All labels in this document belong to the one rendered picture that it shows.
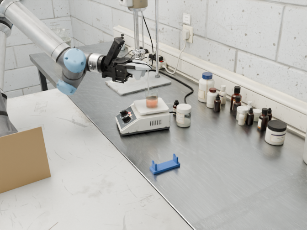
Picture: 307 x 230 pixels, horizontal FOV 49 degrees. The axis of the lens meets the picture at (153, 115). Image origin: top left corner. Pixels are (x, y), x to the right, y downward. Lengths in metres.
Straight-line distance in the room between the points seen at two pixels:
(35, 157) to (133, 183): 0.31
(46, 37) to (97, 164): 0.48
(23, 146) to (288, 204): 0.78
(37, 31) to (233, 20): 0.84
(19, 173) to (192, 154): 0.57
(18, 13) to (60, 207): 0.68
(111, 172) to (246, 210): 0.43
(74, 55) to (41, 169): 0.40
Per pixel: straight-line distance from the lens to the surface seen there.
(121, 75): 1.29
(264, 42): 1.48
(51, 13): 3.66
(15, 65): 3.68
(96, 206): 1.00
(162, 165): 1.12
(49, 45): 1.25
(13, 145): 1.05
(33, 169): 1.11
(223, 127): 1.37
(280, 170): 1.17
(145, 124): 1.29
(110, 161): 1.17
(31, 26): 1.28
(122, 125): 1.30
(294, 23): 1.38
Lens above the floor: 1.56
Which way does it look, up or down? 27 degrees down
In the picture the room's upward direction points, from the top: 1 degrees counter-clockwise
